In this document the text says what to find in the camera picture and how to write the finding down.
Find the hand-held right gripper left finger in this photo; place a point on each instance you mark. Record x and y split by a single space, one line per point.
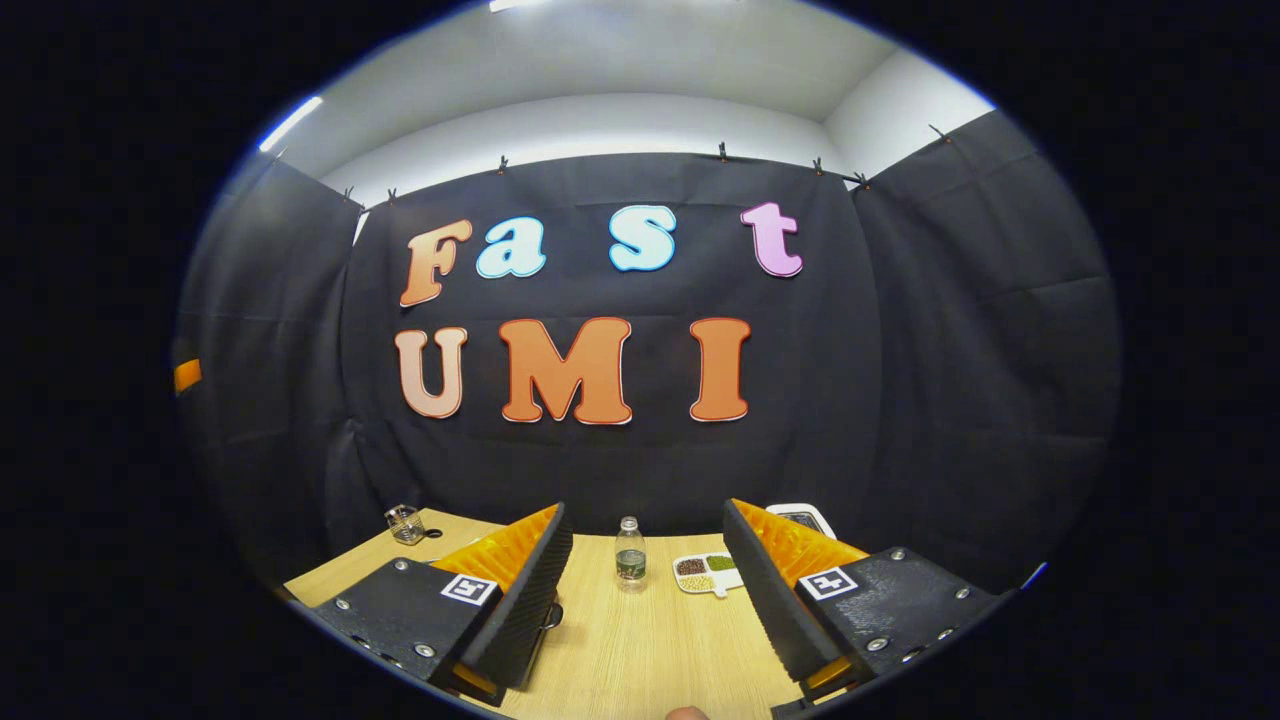
525 610

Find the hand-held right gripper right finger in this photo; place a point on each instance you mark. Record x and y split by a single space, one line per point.
770 600

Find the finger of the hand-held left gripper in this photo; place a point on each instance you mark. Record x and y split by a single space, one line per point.
187 376

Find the white divided plate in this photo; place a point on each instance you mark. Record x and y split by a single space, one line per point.
722 580

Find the pile of green mung beans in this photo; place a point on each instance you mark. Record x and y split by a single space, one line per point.
721 562

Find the small pile of soybeans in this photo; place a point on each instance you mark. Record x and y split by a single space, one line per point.
697 583

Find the pile of dark red beans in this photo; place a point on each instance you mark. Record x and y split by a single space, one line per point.
690 566

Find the white toaster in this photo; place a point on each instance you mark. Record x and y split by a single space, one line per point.
805 520

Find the clear plastic water bottle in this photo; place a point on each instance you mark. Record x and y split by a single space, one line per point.
630 565

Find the narrow ceiling light strip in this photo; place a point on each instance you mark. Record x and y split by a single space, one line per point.
290 123

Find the row of black cloth clips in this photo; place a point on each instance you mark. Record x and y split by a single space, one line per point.
722 151

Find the wide ceiling light panel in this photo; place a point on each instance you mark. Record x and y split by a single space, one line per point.
515 4

